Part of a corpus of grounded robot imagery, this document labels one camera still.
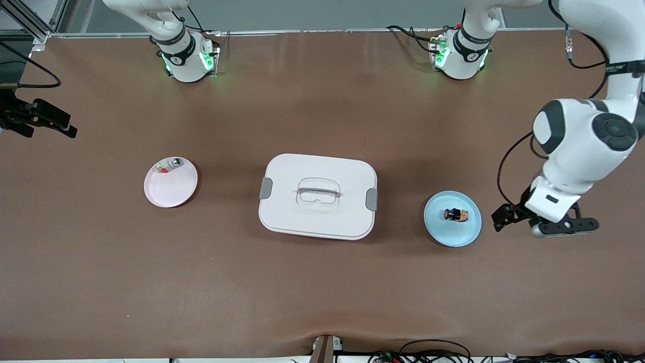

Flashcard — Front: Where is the white lidded storage box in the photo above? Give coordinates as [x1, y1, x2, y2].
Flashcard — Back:
[258, 153, 378, 240]

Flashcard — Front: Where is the light blue round plate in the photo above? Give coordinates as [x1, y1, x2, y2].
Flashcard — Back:
[423, 191, 483, 248]

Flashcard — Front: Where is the pink round plate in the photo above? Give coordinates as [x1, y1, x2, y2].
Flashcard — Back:
[144, 156, 198, 209]

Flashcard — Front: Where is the brown table cover sheet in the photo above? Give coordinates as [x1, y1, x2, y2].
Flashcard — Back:
[0, 29, 645, 361]

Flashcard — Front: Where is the aluminium frame corner post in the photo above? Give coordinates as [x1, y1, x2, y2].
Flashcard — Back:
[0, 0, 69, 52]

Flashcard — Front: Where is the white red electrical switch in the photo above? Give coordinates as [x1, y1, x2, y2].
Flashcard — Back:
[154, 157, 183, 174]

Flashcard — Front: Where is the black right base cable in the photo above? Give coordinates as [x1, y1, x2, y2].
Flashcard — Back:
[185, 5, 222, 37]

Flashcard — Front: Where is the black base cable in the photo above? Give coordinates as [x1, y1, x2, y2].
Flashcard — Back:
[185, 5, 222, 37]
[385, 24, 446, 55]

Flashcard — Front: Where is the tangled wire bundle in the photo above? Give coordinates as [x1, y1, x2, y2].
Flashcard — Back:
[368, 339, 645, 363]

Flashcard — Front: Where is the black left base cable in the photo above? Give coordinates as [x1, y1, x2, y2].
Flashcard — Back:
[385, 24, 446, 55]

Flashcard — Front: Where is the brown mount bracket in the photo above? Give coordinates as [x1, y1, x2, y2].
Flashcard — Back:
[310, 334, 344, 363]

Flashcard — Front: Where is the silver table edge rail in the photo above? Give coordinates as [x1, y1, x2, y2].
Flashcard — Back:
[48, 28, 565, 39]

